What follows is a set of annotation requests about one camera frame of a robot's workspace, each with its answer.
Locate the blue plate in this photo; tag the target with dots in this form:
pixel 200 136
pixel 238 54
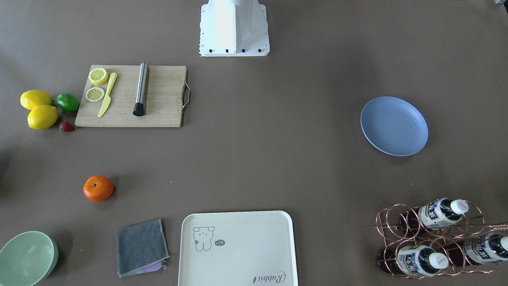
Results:
pixel 394 126

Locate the orange fruit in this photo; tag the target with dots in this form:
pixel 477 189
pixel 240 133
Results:
pixel 98 188

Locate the bamboo cutting board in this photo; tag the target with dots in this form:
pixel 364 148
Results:
pixel 165 97

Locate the cream rabbit tray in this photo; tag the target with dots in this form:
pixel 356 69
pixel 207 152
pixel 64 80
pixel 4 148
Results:
pixel 254 248

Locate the steel muddler black tip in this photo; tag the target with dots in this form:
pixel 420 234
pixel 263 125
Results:
pixel 142 91

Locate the yellow plastic knife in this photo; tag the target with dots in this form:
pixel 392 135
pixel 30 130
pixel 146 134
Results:
pixel 107 98

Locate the grey folded cloth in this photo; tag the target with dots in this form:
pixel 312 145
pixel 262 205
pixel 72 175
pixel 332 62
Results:
pixel 141 248

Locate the lemon slice lower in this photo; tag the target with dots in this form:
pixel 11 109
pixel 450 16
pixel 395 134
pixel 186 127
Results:
pixel 94 94

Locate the lemon half upper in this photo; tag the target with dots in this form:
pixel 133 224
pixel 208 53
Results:
pixel 98 76

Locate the red strawberry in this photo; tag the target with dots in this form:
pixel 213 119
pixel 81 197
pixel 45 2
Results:
pixel 66 127

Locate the green lime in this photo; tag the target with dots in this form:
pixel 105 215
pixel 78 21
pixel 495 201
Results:
pixel 67 102

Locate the tea bottle upper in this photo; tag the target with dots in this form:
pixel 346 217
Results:
pixel 439 213

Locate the tea bottle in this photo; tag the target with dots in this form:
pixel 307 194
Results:
pixel 439 213
pixel 412 261
pixel 486 249

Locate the yellow lemon near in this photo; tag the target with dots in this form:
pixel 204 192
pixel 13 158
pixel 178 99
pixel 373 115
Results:
pixel 42 117

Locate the yellow lemon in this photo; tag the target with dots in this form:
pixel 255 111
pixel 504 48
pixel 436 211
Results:
pixel 34 98
pixel 42 117

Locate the yellow lemon far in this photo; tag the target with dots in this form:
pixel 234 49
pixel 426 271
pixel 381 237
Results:
pixel 34 98

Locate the green bowl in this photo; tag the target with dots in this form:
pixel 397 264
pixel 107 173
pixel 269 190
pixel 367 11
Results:
pixel 27 259

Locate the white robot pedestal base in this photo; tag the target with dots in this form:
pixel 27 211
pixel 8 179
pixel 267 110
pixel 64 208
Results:
pixel 233 28

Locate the copper wire bottle rack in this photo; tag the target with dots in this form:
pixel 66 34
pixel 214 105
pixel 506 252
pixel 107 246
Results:
pixel 473 224

